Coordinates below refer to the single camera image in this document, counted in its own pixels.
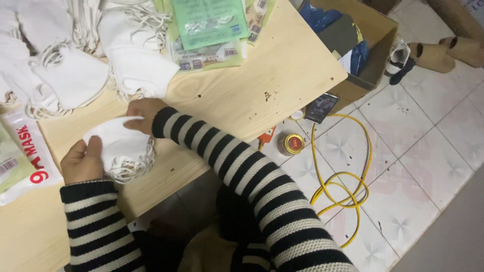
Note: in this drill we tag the person's left hand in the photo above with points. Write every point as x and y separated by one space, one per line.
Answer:
81 164

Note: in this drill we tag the person's right hand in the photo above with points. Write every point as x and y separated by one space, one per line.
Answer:
145 109

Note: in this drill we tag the person's right fingers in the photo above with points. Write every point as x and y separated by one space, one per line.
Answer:
132 113

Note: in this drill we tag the white face mask stack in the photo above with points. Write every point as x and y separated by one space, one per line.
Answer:
121 151

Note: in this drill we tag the pile of white face masks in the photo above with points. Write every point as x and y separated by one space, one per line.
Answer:
72 56

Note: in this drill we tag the white red-print mask bag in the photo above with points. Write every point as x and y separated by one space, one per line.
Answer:
28 155

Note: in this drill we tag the heap of green mask packets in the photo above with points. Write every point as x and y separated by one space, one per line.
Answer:
211 30

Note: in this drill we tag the orange tool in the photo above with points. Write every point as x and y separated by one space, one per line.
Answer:
266 136

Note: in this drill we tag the person's lap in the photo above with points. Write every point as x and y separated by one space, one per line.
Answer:
196 234

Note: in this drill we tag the small jar with gold lid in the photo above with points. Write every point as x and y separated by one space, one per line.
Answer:
292 144

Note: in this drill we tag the tape roll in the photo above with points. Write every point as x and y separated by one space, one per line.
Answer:
297 114

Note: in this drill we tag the black smartphone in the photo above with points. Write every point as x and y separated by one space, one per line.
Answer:
321 107

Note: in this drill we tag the cardboard box with contents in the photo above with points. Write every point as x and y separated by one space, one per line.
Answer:
351 49

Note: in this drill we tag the white shoe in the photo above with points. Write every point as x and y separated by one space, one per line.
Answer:
397 57

